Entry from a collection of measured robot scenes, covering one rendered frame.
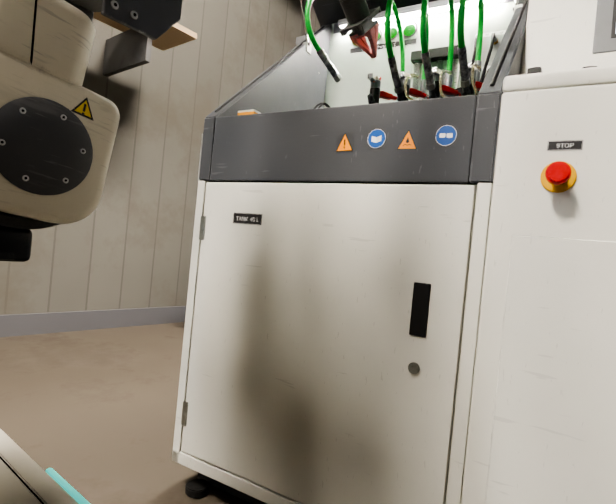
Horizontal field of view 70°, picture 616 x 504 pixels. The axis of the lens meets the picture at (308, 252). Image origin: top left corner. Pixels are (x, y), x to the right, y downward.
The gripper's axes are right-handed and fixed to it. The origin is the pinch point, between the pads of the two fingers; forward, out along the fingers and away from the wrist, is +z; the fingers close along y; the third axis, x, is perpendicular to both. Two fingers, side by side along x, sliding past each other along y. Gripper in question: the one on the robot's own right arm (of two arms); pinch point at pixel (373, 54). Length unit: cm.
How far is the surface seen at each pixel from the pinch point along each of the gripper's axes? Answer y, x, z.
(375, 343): -61, -23, 34
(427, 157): -32.7, -28.2, 10.5
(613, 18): 16, -48, 11
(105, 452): -110, 52, 53
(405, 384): -64, -29, 40
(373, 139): -32.1, -17.3, 5.8
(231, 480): -95, 7, 54
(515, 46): 0.3, -34.0, 6.3
